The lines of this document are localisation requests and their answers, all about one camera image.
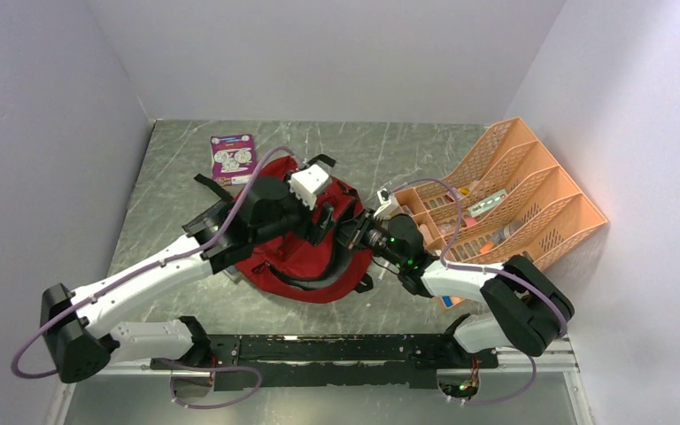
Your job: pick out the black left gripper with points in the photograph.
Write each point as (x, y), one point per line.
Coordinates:
(310, 229)

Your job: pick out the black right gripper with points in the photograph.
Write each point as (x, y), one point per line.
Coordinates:
(351, 233)

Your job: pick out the red student backpack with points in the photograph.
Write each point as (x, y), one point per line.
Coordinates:
(305, 258)

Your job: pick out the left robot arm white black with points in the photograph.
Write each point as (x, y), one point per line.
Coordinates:
(85, 330)

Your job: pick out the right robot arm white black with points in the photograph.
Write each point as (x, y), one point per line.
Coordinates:
(525, 310)

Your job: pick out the blue white marker pen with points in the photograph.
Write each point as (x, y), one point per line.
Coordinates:
(379, 274)

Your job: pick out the purple puzzle book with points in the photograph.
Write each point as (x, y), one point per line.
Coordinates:
(234, 158)

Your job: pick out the white green ruler case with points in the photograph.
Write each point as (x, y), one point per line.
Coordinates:
(485, 205)

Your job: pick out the orange plastic desk organizer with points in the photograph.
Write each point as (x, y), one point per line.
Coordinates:
(544, 216)

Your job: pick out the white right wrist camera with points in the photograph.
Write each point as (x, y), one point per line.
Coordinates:
(388, 204)

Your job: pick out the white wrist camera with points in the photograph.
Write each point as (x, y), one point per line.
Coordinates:
(308, 184)
(388, 204)

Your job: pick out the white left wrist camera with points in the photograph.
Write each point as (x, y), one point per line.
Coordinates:
(308, 184)

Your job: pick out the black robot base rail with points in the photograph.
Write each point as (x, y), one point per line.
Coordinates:
(413, 360)

